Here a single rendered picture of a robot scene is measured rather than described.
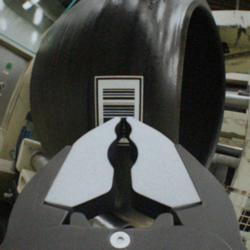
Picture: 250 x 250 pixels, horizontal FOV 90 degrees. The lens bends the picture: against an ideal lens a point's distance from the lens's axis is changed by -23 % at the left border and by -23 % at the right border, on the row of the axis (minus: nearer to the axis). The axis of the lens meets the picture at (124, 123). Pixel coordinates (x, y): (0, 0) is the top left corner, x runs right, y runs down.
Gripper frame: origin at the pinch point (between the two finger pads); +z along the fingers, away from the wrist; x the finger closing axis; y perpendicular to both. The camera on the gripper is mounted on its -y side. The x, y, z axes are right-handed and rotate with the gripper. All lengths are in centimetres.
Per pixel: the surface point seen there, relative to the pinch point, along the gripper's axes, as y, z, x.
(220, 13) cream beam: -25, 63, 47
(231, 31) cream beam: -16, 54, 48
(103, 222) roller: 15.9, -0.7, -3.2
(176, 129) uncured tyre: 3.3, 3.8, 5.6
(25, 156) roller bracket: 20.2, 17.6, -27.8
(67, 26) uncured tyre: -8.4, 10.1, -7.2
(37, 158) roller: 20.7, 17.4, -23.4
